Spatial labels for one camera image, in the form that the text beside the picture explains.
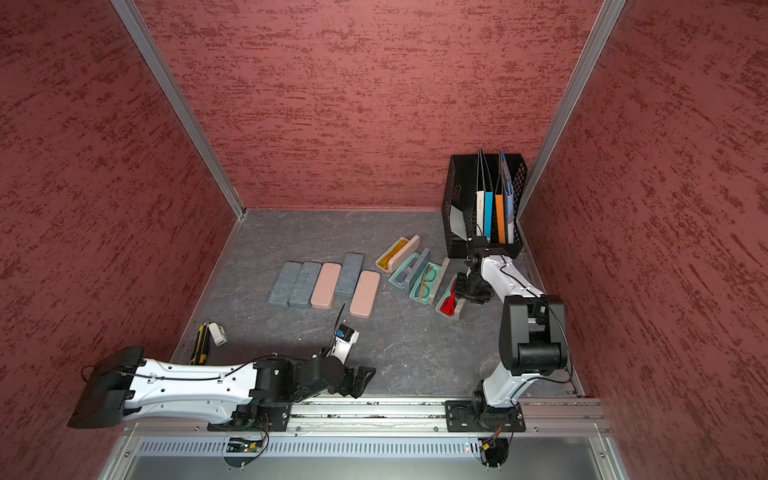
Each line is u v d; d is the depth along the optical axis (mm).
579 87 843
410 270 1002
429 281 999
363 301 927
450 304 937
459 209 1185
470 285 784
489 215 921
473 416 730
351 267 1008
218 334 852
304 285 948
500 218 921
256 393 516
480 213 920
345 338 665
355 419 757
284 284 957
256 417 653
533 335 467
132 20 716
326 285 952
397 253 981
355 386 655
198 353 831
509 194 856
